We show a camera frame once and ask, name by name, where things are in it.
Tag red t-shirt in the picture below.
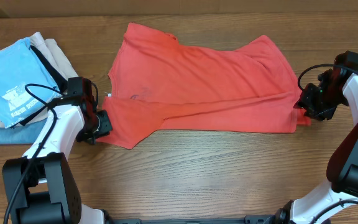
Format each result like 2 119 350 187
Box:
102 23 311 149

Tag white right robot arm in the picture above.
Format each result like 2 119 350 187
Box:
273 74 358 223

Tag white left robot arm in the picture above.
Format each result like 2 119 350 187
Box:
2 105 112 223

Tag black folded garment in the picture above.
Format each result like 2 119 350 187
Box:
19 45 68 126

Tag folded blue jeans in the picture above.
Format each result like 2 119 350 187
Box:
0 120 46 145

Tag light blue folded t-shirt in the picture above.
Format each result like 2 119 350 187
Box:
0 37 60 128

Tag beige folded garment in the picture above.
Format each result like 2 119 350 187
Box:
0 32 78 128

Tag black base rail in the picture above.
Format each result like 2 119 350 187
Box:
111 215 275 224

